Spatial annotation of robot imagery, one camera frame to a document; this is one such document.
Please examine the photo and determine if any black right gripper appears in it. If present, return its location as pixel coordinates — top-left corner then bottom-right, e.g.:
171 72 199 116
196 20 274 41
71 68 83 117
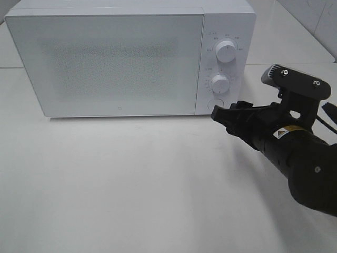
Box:
211 91 320 155

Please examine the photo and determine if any round white door button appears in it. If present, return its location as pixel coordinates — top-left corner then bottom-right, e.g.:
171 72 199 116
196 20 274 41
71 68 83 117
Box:
207 99 224 112

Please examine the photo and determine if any white microwave door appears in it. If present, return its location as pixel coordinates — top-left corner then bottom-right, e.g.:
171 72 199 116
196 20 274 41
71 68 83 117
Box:
6 15 203 117

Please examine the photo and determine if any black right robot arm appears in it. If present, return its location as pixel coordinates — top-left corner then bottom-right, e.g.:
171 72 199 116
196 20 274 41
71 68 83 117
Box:
211 92 336 216

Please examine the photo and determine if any lower white microwave knob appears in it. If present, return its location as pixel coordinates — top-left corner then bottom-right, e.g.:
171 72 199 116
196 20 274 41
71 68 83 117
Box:
210 74 230 94

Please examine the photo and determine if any white microwave knob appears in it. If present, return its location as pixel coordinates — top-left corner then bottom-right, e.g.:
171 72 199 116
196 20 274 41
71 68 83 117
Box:
210 74 230 94
214 38 237 63

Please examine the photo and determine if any upper white microwave knob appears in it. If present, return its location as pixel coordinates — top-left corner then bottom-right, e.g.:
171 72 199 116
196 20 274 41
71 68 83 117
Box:
214 38 237 63

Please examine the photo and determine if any white microwave oven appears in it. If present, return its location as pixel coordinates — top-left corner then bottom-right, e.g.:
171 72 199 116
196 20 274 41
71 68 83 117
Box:
4 1 256 117

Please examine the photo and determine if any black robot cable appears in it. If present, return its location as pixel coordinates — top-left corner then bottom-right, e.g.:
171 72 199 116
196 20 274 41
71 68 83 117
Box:
314 102 337 134

